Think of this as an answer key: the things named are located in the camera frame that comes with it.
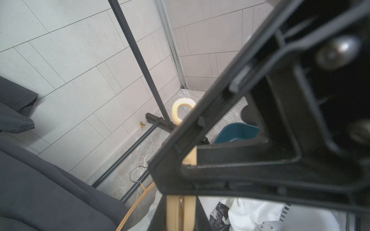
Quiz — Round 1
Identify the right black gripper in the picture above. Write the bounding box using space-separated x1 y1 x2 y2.
294 1 370 172

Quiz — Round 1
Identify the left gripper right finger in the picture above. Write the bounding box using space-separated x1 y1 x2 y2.
195 197 212 231

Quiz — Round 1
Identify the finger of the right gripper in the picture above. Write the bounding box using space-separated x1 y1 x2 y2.
148 1 370 214

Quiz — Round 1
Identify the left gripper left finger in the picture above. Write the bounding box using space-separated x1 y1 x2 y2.
147 195 167 231

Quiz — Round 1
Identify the white printed t-shirt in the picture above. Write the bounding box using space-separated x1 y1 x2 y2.
127 187 342 231

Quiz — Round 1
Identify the orange wire hanger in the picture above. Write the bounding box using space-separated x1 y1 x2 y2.
115 165 157 231

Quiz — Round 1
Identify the tan wooden clothespin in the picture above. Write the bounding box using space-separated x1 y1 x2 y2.
165 97 198 231

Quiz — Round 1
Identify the dark garment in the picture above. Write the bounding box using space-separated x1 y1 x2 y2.
0 75 129 231

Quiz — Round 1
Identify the glitter microphone on stand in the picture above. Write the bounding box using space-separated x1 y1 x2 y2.
240 105 259 127

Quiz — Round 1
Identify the teal plastic tray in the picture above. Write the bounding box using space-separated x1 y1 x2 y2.
213 122 259 144

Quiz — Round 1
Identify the black clothes rack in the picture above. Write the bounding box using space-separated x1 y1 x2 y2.
91 0 210 204

